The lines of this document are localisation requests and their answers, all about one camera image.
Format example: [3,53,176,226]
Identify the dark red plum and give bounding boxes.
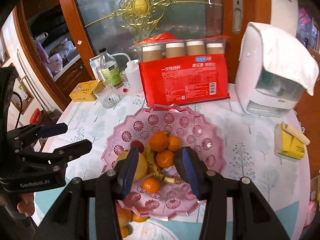
[130,140,144,153]

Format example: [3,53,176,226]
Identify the dark avocado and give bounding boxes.
[174,147,188,183]

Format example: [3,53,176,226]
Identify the red apple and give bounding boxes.
[116,203,132,228]

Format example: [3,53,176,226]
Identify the yellow orange citrus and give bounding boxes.
[131,209,149,223]

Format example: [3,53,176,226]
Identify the left hand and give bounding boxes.
[17,193,35,217]

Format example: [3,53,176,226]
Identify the yellow pear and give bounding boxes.
[115,150,148,181]

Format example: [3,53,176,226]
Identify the red lidded container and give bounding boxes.
[29,108,42,124]

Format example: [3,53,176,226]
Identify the orange tangerine middle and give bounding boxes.
[156,150,175,168]

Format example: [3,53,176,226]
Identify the small orange tangerine right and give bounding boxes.
[168,136,181,152]

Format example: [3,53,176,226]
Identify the orange tangerine front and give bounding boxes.
[141,176,161,193]

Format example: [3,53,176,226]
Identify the pink glass fruit bowl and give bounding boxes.
[101,105,226,220]

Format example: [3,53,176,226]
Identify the orange tangerine top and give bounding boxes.
[149,132,169,152]

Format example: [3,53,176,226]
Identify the yellow cardboard box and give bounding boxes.
[69,80,100,102]

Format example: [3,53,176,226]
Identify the clear drinking glass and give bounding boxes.
[93,82,120,109]

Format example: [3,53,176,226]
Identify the small glass jar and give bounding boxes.
[120,71,130,88]

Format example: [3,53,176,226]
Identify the green label clear bottle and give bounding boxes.
[99,48,123,89]

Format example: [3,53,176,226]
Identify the red paper cup package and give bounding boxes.
[132,33,229,106]

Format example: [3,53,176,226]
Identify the small white blue box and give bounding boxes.
[89,55,101,80]

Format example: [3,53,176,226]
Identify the white squeeze bottle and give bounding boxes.
[112,53,143,93]

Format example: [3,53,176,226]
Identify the yellow tissue pack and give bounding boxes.
[274,122,310,161]

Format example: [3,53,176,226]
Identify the white water dispenser appliance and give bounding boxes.
[235,26,304,117]

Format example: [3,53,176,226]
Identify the white cloth on appliance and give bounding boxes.
[239,22,319,96]

